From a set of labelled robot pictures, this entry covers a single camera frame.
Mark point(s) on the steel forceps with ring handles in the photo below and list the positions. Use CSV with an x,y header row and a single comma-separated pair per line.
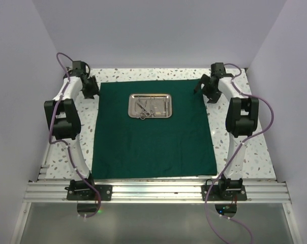
x,y
148,109

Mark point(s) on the steel surgical scissors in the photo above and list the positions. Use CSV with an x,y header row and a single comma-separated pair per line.
x,y
143,114

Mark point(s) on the dark green surgical cloth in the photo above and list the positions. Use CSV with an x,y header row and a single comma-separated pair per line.
x,y
126,147

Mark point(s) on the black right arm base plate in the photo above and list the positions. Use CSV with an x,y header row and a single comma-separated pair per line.
x,y
224,190

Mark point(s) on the steel scalpel handle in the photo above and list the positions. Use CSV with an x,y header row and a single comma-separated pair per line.
x,y
166,106

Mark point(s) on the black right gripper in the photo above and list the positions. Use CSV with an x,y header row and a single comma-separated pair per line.
x,y
213,97

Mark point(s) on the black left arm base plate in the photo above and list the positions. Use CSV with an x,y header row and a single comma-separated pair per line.
x,y
89,194

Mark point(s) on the stainless steel instrument tray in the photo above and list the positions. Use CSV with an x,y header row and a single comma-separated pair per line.
x,y
133,109

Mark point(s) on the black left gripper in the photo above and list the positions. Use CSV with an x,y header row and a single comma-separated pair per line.
x,y
95,90

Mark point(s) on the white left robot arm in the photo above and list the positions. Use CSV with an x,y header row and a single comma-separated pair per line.
x,y
64,123

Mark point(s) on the aluminium extrusion rail frame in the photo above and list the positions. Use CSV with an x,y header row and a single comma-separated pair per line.
x,y
157,210

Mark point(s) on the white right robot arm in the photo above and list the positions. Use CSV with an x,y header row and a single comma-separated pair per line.
x,y
241,121

